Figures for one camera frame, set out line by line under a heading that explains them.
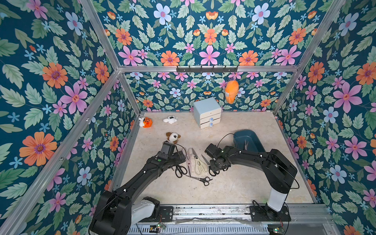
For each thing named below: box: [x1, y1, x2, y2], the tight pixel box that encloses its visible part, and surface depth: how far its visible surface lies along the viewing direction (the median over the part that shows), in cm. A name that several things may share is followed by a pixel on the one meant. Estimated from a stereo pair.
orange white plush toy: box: [138, 117, 153, 129], surface depth 109 cm
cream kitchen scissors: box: [191, 147, 209, 176], surface depth 92 cm
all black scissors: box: [175, 164, 188, 179], surface depth 90 cm
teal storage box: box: [233, 129, 266, 153], surface depth 102 cm
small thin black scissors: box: [185, 175, 213, 187], surface depth 87 cm
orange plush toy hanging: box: [224, 79, 240, 105], surface depth 98 cm
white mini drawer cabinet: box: [193, 96, 222, 129], surface depth 104 cm
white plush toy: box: [163, 115, 178, 125], surface depth 113 cm
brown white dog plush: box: [165, 132, 182, 144], surface depth 103 cm
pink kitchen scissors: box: [186, 147, 193, 177], surface depth 95 cm
